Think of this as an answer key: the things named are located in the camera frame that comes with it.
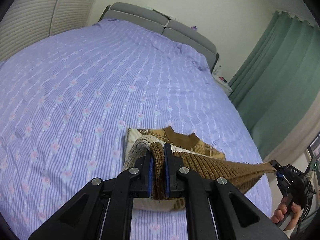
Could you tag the black framed window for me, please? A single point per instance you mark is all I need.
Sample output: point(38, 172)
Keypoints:
point(315, 150)

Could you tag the person's right forearm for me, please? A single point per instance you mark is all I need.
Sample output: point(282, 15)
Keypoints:
point(288, 233)

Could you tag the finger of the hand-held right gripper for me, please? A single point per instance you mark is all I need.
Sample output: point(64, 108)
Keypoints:
point(280, 175)
point(276, 165)

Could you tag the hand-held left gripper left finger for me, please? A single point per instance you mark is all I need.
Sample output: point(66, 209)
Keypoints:
point(150, 175)

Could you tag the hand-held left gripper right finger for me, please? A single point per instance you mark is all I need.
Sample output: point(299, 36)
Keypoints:
point(167, 172)

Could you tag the purple floral bed sheet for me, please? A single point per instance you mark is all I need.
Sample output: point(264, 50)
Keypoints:
point(87, 80)

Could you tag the brown plaid knit sweater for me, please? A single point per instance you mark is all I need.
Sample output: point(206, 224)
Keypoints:
point(200, 162)

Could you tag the white nightstand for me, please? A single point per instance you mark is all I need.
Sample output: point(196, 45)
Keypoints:
point(225, 87)

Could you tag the white louvered wardrobe door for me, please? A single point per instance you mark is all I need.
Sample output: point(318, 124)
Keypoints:
point(27, 12)
point(75, 5)

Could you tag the clear plastic bottle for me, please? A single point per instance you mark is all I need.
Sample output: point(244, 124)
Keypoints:
point(219, 70)

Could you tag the small purple toy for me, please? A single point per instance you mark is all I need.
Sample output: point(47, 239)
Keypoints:
point(194, 27)

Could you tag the grey padded headboard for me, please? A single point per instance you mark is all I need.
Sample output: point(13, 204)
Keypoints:
point(140, 15)

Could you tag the person's right hand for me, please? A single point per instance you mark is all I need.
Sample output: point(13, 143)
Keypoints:
point(278, 213)

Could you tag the green curtain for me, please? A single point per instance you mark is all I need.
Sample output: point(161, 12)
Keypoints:
point(275, 80)

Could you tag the small red item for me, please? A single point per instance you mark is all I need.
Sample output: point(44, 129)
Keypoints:
point(222, 79)

